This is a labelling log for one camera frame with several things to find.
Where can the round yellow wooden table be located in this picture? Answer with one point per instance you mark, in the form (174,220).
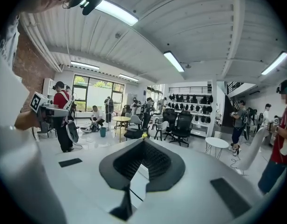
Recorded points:
(121,120)

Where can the black office chair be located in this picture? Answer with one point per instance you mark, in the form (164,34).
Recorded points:
(183,125)
(169,118)
(133,132)

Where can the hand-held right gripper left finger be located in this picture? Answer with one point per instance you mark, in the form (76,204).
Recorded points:
(111,169)

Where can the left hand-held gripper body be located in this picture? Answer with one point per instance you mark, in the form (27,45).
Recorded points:
(53,112)

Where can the person's left forearm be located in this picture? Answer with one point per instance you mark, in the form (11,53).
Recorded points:
(25,120)

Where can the large black-framed window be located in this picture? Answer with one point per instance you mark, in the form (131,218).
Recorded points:
(98,92)

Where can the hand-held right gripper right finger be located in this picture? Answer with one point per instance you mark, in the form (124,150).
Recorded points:
(173,171)

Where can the black head-worn camera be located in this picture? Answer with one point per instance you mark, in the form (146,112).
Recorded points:
(92,1)

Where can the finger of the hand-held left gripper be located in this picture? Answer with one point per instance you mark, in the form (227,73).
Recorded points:
(72,132)

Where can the white shell chair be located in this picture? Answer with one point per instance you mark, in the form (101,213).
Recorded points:
(253,148)
(161,127)

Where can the grey shell chair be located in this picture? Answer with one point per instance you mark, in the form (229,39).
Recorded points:
(135,120)

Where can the round white side table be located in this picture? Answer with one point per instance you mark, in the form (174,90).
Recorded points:
(216,142)

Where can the white wall cabinet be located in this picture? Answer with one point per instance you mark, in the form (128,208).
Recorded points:
(49,87)

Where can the dark staircase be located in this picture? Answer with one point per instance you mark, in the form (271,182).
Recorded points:
(227,111)

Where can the white shelf of black bags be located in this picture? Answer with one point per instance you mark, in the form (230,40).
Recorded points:
(192,106)

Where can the white waste bin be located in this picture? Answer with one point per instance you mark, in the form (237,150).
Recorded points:
(217,134)

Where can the teal bucket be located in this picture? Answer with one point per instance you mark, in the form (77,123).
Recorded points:
(103,132)

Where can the long ceiling light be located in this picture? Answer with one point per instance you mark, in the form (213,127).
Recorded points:
(115,10)
(173,60)
(128,77)
(275,63)
(84,65)

